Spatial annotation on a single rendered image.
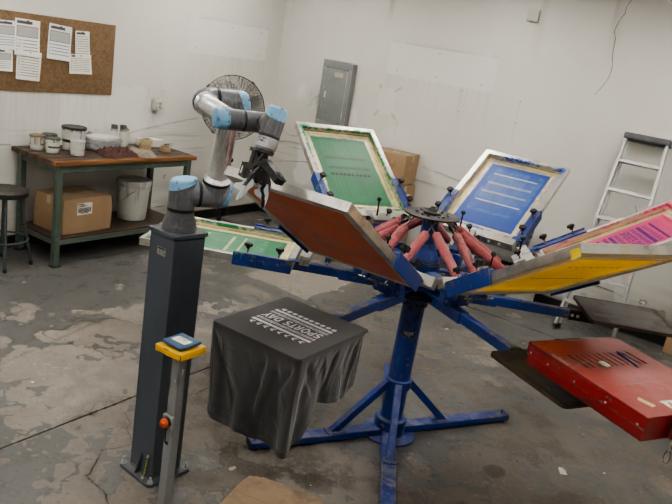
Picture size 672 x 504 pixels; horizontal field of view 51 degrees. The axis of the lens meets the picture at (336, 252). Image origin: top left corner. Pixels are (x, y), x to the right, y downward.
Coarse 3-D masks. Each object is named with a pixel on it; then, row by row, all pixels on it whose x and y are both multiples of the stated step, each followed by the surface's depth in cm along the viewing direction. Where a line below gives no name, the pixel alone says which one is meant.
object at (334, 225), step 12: (300, 204) 261; (312, 216) 270; (324, 216) 262; (336, 216) 254; (324, 228) 279; (336, 228) 270; (348, 228) 262; (336, 240) 289; (348, 240) 280; (360, 240) 271; (348, 252) 300; (360, 252) 290; (372, 252) 280; (360, 264) 312; (372, 264) 301; (384, 264) 290; (396, 276) 301
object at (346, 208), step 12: (228, 168) 271; (240, 180) 269; (276, 192) 261; (288, 192) 255; (300, 192) 253; (312, 192) 251; (312, 204) 253; (324, 204) 247; (336, 204) 245; (348, 204) 243; (348, 216) 246; (360, 216) 250; (360, 228) 254; (372, 228) 260; (300, 240) 323; (372, 240) 263; (312, 252) 336; (384, 252) 273; (348, 264) 324; (384, 276) 312
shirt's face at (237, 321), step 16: (272, 304) 307; (288, 304) 310; (304, 304) 314; (224, 320) 282; (240, 320) 285; (320, 320) 298; (336, 320) 301; (256, 336) 272; (272, 336) 274; (336, 336) 285; (288, 352) 263; (304, 352) 265
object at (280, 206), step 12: (252, 192) 278; (276, 204) 279; (288, 204) 270; (276, 216) 299; (288, 216) 289; (300, 216) 279; (288, 228) 310; (300, 228) 299; (312, 228) 289; (312, 240) 311; (324, 240) 300; (324, 252) 323; (336, 252) 311
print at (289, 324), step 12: (276, 312) 299; (288, 312) 301; (264, 324) 285; (276, 324) 287; (288, 324) 289; (300, 324) 291; (312, 324) 293; (288, 336) 277; (300, 336) 279; (312, 336) 281
